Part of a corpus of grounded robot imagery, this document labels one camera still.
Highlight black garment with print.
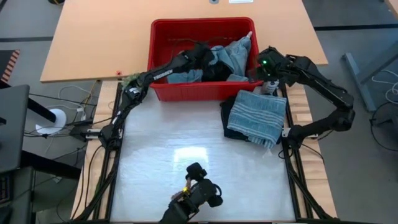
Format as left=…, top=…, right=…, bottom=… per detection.
left=201, top=60, right=233, bottom=83

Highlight white cable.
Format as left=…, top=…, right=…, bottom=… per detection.
left=58, top=85, right=94, bottom=100
left=371, top=70, right=398, bottom=105

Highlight grey metal desk frame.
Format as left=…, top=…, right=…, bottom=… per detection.
left=341, top=40, right=398, bottom=113

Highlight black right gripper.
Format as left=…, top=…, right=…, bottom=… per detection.
left=248, top=45, right=294, bottom=84

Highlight light blue denim shirt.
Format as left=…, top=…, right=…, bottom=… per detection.
left=167, top=35, right=253, bottom=84

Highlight dark hazard-edged floor mat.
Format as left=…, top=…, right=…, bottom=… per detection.
left=0, top=49, right=21, bottom=83

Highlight black aluminium table frame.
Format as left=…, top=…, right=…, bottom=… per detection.
left=71, top=80, right=340, bottom=224

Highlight black handheld camera rig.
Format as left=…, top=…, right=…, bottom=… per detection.
left=159, top=162, right=224, bottom=224

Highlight black round floor base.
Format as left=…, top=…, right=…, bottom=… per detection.
left=369, top=101, right=398, bottom=142

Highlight red plastic laundry bin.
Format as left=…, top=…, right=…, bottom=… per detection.
left=146, top=17, right=265, bottom=102

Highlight blue white striped shirt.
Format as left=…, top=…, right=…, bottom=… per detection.
left=226, top=90, right=288, bottom=149

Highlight white round device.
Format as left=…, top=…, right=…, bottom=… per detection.
left=35, top=108, right=68, bottom=135

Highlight dark blue denim jeans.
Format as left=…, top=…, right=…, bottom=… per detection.
left=220, top=95, right=282, bottom=143

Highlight green potted plant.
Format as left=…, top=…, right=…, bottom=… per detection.
left=121, top=73, right=141, bottom=90

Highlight white spray bottle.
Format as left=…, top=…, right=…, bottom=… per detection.
left=259, top=79, right=280, bottom=95

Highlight light wooden table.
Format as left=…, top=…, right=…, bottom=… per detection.
left=40, top=0, right=330, bottom=83

